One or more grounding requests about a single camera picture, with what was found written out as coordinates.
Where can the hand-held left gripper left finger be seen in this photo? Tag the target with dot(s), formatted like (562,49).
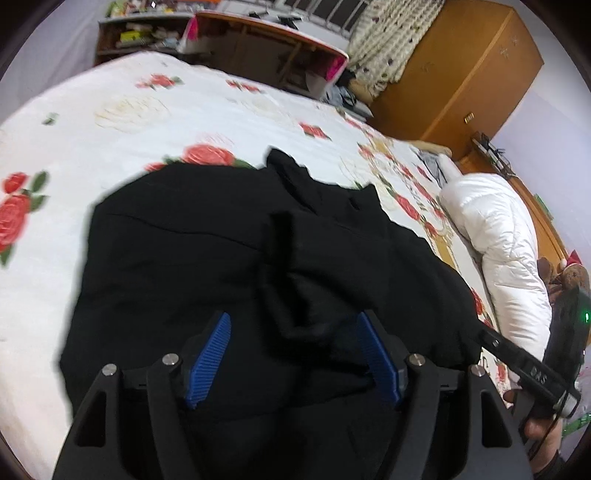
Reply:
(210,360)

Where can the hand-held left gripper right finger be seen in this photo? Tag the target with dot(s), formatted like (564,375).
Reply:
(378,360)

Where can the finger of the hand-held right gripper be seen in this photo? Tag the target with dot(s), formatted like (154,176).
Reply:
(494,340)

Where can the large black garment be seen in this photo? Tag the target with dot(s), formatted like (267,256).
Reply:
(184,258)

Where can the person's right forearm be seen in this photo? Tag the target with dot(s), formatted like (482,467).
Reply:
(550,468)

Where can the pile of clothes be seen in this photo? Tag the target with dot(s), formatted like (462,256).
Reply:
(346,99)

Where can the person's right hand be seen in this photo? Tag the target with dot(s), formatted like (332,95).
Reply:
(538,434)

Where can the brown teddy bear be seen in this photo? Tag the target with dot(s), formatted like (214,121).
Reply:
(565,274)

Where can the white puffy duvet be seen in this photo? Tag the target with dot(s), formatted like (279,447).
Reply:
(501,240)

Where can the wooden headboard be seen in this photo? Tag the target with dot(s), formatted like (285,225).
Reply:
(545,217)

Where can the grey checked garment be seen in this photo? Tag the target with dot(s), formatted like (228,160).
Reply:
(429,161)

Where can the bed with rose-print sheet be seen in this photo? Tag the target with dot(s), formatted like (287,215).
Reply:
(138,115)

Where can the wooden wardrobe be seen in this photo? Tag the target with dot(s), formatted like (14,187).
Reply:
(461,69)

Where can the wooden desk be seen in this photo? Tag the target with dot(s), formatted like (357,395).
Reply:
(263,50)

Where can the patterned curtain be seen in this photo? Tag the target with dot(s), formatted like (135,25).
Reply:
(392,41)

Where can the cluttered bookshelf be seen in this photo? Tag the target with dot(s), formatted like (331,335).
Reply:
(138,39)

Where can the pink bag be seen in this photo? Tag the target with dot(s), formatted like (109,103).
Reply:
(190,31)

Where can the dark wall shelf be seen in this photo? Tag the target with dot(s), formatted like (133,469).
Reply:
(490,148)

